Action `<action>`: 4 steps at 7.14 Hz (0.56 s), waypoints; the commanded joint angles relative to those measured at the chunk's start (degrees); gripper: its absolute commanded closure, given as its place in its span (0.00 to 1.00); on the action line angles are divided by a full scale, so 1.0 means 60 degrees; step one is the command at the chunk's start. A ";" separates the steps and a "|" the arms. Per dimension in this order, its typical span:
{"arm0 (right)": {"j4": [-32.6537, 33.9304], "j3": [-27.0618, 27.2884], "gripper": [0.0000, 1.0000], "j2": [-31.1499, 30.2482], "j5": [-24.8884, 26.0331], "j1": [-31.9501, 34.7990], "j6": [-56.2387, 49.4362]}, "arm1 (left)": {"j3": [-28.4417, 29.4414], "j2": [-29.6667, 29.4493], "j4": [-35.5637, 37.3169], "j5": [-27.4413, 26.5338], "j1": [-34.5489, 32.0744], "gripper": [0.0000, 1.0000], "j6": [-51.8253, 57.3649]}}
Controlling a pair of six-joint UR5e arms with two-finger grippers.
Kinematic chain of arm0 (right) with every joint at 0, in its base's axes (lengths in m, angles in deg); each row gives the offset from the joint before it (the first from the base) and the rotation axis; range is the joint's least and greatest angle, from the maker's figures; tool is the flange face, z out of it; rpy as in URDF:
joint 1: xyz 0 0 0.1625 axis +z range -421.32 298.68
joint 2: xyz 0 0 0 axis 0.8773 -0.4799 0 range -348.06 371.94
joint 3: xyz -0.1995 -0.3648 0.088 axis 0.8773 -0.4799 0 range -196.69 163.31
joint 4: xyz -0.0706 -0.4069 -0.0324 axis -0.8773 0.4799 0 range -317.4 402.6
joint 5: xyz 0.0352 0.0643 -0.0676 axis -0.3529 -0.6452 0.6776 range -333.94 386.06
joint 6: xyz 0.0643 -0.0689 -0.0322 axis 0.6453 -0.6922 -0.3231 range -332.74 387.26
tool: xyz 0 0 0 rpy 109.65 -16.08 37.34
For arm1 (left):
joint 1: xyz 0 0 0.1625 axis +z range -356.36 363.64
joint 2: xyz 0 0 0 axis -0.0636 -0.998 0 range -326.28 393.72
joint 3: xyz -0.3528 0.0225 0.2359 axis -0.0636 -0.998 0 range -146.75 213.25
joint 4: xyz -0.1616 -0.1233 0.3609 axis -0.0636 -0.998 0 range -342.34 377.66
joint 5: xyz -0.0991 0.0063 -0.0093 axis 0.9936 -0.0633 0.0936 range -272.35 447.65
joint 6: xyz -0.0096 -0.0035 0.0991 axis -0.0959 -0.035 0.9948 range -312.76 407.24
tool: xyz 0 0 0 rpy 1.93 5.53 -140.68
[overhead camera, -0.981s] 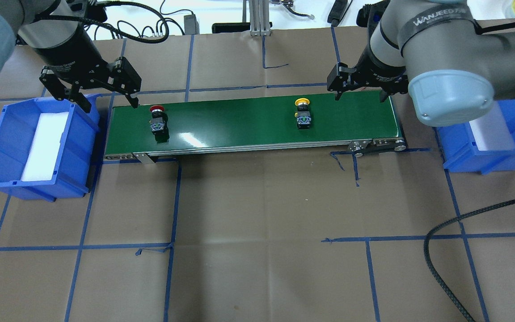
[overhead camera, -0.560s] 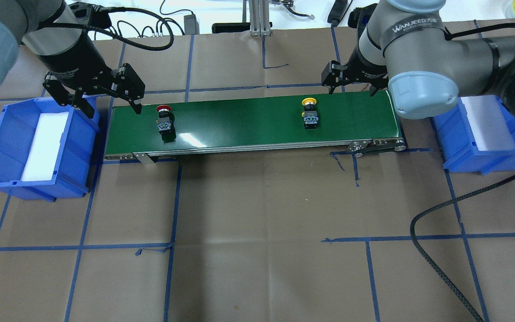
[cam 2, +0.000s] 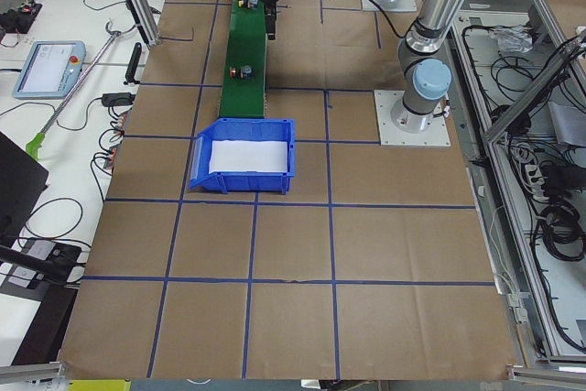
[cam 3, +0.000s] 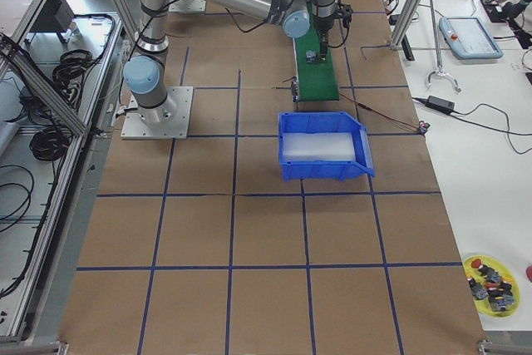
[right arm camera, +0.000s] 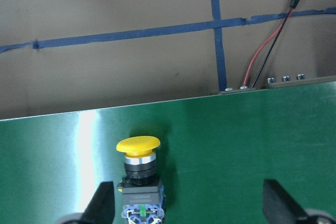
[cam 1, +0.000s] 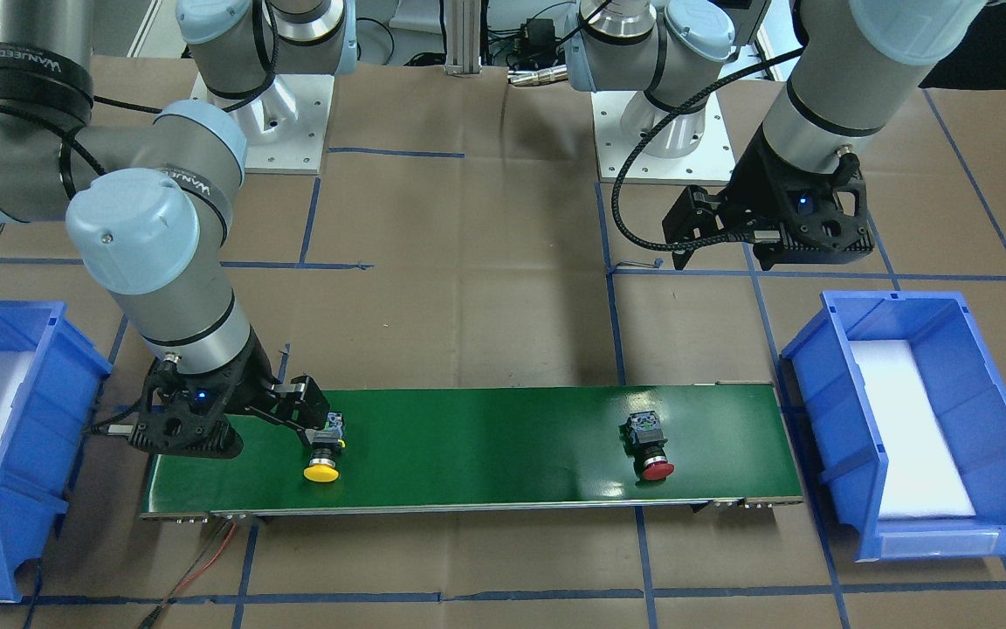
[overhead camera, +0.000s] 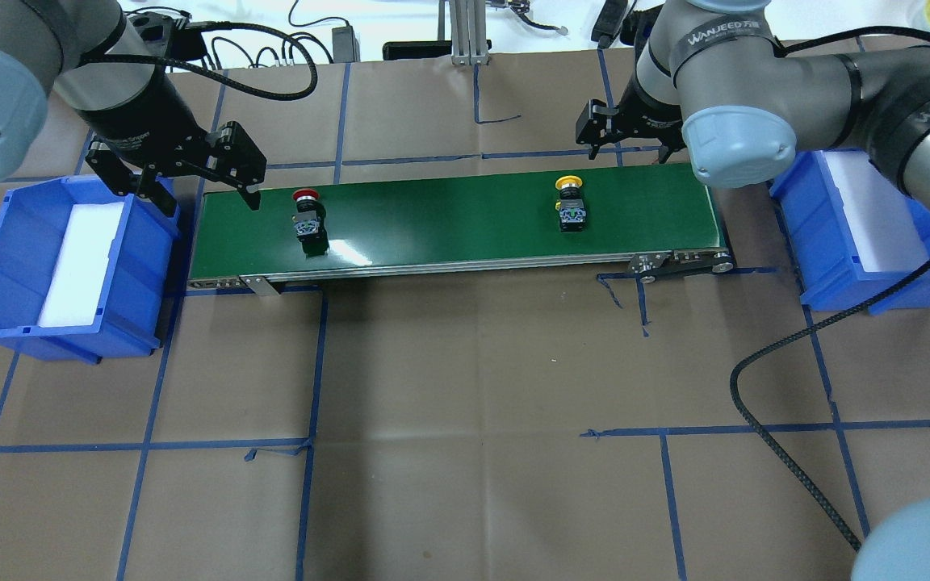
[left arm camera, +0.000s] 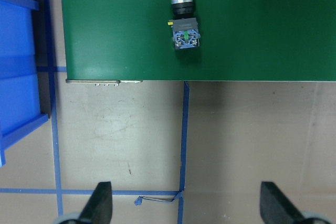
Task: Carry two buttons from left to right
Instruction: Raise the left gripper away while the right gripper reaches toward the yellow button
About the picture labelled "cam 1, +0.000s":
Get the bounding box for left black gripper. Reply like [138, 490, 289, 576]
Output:
[662, 130, 875, 270]

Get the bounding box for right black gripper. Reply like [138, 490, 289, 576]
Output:
[127, 333, 332, 459]

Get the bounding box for yellow push button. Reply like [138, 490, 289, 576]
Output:
[303, 411, 346, 483]

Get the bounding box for red push button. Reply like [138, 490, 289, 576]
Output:
[623, 411, 675, 481]

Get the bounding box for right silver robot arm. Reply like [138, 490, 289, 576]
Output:
[0, 1, 358, 467]

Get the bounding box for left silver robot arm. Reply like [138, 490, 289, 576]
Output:
[564, 1, 983, 270]

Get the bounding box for green conveyor belt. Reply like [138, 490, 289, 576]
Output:
[141, 383, 803, 519]

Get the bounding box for black power adapter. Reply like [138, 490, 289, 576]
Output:
[515, 17, 555, 55]

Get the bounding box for blue plastic bin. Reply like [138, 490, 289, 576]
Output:
[782, 291, 1006, 562]
[0, 301, 112, 602]

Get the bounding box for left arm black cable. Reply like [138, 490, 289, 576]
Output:
[612, 44, 805, 256]

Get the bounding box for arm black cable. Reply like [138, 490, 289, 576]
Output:
[83, 402, 150, 439]
[612, 44, 805, 256]

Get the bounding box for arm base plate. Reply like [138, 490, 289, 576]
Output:
[229, 74, 334, 175]
[591, 91, 735, 186]

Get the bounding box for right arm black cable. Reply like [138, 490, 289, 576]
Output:
[83, 402, 150, 439]

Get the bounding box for red black conveyor wires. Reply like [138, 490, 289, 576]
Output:
[138, 517, 246, 629]

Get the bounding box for aluminium frame post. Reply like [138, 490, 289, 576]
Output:
[440, 1, 487, 76]

